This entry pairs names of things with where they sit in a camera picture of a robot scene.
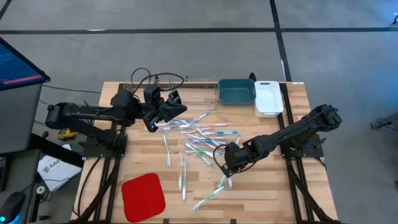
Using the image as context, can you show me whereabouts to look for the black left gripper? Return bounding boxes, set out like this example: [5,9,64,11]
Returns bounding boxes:
[142,89,188,134]

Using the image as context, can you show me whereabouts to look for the blue white toothbrush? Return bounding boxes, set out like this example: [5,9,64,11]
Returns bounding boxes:
[190,111,210,126]
[203,130,239,136]
[154,119,183,128]
[192,136,228,144]

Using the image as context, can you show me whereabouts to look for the orange white toothbrush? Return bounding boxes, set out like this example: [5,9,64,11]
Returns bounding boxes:
[178,152,183,191]
[180,127,215,135]
[194,123,231,128]

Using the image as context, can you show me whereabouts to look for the clear plastic bin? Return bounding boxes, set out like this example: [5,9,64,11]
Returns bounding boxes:
[167,75,220,111]

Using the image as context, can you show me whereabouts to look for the teal plastic bin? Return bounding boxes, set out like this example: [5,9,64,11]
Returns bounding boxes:
[217,78,257,106]

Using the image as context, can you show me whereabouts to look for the white plastic bin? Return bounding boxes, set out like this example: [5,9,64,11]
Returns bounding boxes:
[254,80,285,118]

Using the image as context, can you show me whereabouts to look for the red cloth mat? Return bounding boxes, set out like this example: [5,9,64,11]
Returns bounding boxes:
[121,172,167,223]

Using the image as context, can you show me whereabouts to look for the yellow tool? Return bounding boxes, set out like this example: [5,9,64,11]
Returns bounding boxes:
[57,128,78,141]

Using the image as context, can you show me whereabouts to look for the black board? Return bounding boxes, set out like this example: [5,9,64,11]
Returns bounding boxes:
[29,132,85,169]

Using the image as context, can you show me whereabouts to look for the white printed booklet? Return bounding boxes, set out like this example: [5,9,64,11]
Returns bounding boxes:
[37,144,82,193]

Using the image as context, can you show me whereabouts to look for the blue screen monitor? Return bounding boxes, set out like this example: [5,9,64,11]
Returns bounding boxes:
[0,37,51,91]

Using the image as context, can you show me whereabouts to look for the black computer mouse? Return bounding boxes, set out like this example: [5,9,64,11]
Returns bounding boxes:
[0,192,26,224]

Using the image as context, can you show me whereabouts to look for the black camera cable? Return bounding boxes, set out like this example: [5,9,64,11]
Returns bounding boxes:
[212,143,229,170]
[129,67,186,94]

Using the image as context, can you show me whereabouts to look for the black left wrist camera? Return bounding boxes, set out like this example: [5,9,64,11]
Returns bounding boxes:
[143,84,162,105]

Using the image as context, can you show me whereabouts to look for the thin black floor cable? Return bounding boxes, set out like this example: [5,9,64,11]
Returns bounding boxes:
[42,84,102,95]

